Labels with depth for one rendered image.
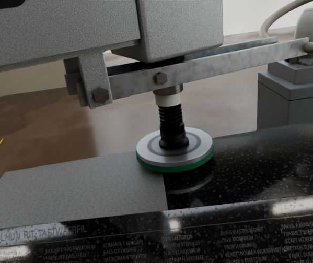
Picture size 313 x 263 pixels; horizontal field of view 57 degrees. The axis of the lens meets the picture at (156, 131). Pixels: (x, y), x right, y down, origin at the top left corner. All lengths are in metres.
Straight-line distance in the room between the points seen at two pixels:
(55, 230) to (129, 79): 0.37
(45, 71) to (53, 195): 5.05
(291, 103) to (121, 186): 1.10
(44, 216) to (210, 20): 0.57
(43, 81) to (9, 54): 5.30
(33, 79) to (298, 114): 4.95
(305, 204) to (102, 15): 0.56
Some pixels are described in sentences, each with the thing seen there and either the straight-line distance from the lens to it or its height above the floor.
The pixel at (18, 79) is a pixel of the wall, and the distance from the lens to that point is 5.95.
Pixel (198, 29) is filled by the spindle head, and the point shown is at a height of 1.22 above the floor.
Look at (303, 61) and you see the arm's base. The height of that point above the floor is 0.90.
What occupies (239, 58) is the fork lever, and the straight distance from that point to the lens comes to 0.79.
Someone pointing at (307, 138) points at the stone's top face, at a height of 0.87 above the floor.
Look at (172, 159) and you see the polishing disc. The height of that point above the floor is 0.92.
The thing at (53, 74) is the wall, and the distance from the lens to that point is 5.74.
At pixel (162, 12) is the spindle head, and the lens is 0.60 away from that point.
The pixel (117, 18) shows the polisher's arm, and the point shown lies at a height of 1.27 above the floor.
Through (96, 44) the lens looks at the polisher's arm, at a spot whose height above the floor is 1.23.
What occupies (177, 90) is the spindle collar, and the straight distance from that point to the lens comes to 0.72.
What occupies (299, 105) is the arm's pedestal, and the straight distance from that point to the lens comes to 1.64.
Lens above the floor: 1.29
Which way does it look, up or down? 25 degrees down
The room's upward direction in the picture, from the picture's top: 8 degrees counter-clockwise
